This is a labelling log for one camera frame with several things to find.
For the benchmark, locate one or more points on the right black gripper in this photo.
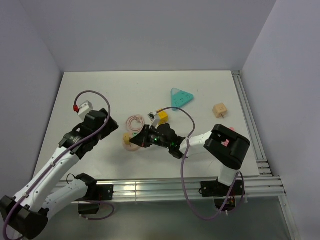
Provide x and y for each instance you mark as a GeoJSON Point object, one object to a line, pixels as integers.
{"type": "Point", "coordinates": [142, 138]}

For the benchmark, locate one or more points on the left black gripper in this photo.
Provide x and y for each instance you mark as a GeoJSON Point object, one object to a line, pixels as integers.
{"type": "Point", "coordinates": [110, 127]}

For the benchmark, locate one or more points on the pink round power strip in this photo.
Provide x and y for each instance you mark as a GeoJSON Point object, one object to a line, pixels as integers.
{"type": "Point", "coordinates": [130, 147]}

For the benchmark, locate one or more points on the light yellow plug adapter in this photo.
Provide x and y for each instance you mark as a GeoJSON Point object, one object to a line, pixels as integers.
{"type": "Point", "coordinates": [126, 138]}

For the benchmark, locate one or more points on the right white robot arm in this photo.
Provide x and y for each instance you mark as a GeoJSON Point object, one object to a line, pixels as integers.
{"type": "Point", "coordinates": [231, 157]}

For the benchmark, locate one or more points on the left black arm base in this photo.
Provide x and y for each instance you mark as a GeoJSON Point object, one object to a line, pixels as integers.
{"type": "Point", "coordinates": [95, 198]}

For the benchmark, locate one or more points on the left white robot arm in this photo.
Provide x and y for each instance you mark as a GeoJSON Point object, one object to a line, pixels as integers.
{"type": "Point", "coordinates": [30, 209]}

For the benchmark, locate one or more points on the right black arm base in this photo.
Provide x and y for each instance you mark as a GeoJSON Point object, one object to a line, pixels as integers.
{"type": "Point", "coordinates": [216, 189]}

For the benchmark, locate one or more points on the yellow cube socket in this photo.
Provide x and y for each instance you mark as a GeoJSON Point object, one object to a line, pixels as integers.
{"type": "Point", "coordinates": [163, 116]}

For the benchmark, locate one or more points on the teal triangular power strip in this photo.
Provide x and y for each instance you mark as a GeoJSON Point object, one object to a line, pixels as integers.
{"type": "Point", "coordinates": [180, 98]}

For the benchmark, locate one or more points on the beige cube socket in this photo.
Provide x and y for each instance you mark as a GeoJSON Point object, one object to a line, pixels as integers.
{"type": "Point", "coordinates": [219, 110]}

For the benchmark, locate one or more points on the pink triangular power strip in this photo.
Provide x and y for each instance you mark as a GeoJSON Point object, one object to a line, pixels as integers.
{"type": "Point", "coordinates": [227, 141]}

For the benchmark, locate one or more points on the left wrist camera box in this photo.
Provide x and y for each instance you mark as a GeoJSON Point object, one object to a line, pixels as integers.
{"type": "Point", "coordinates": [83, 109]}

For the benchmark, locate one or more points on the aluminium rail frame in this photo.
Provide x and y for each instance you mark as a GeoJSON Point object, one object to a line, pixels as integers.
{"type": "Point", "coordinates": [152, 175]}

